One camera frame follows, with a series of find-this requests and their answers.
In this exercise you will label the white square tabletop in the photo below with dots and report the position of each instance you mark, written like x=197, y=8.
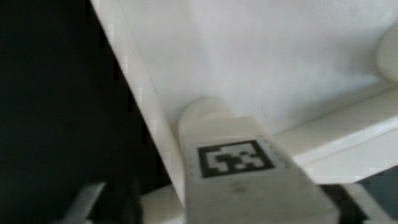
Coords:
x=277, y=55

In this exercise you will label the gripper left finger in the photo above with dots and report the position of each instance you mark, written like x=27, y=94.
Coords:
x=105, y=205

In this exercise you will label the white table leg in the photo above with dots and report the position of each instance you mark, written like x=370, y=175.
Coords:
x=387, y=54
x=247, y=187

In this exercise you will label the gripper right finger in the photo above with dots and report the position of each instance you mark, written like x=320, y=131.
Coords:
x=359, y=208

